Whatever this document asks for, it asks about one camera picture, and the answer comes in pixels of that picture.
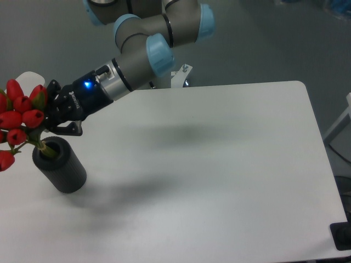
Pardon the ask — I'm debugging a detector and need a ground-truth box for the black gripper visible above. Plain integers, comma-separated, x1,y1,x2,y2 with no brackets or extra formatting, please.
44,71,112,136

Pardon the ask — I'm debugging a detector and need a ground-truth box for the red tulip bouquet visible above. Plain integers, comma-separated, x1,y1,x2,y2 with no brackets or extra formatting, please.
1,79,59,171

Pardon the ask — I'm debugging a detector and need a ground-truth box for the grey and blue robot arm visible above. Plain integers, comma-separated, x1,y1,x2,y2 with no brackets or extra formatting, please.
40,0,215,136

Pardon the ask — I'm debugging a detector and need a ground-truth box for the dark grey ribbed vase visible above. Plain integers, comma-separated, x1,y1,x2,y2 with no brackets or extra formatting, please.
32,136,87,193

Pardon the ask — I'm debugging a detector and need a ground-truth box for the white chair on left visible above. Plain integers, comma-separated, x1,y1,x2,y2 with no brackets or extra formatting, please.
15,71,46,90

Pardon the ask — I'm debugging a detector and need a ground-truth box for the white furniture at right edge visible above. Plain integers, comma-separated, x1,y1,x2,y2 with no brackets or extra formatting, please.
322,93,350,145

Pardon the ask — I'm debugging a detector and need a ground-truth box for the black device at table corner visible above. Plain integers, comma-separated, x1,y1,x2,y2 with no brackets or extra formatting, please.
330,222,350,251

